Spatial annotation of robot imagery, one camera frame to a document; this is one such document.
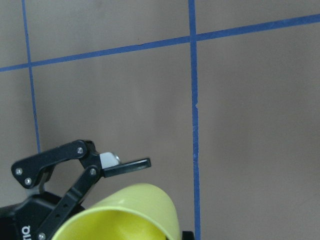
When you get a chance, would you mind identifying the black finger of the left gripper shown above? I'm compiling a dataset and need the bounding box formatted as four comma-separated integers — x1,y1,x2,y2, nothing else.
10,139,152,240

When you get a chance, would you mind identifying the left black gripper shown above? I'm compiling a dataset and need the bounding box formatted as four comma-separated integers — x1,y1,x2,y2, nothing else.
0,191,86,240

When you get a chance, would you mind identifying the brown paper table mat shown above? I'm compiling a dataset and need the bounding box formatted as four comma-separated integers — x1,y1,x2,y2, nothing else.
0,0,320,240

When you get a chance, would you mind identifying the yellow paper cup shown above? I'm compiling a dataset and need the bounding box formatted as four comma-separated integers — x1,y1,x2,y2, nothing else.
53,183,182,240

